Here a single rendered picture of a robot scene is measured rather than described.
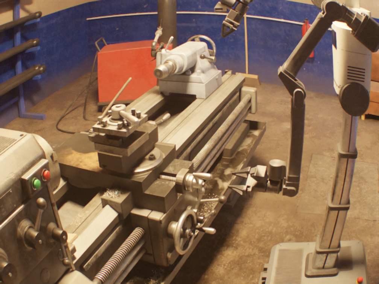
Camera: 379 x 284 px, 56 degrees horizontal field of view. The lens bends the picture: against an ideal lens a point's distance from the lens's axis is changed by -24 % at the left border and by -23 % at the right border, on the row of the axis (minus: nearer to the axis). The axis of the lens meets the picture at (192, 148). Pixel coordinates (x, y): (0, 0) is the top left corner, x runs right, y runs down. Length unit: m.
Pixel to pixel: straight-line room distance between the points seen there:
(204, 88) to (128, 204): 1.21
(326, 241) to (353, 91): 0.81
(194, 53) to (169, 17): 2.02
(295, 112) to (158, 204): 0.65
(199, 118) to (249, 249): 0.90
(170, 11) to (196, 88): 2.08
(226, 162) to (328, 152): 1.45
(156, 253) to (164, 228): 0.14
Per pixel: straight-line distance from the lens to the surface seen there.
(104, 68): 4.84
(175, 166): 1.92
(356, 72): 1.67
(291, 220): 3.10
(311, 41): 1.47
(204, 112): 2.56
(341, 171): 1.89
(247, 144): 3.20
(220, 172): 2.85
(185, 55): 2.64
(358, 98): 1.70
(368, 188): 3.61
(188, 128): 2.36
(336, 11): 1.44
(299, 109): 1.52
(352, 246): 2.47
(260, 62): 5.89
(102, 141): 1.72
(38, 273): 1.29
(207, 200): 2.12
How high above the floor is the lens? 1.78
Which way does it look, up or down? 26 degrees down
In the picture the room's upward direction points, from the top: 2 degrees counter-clockwise
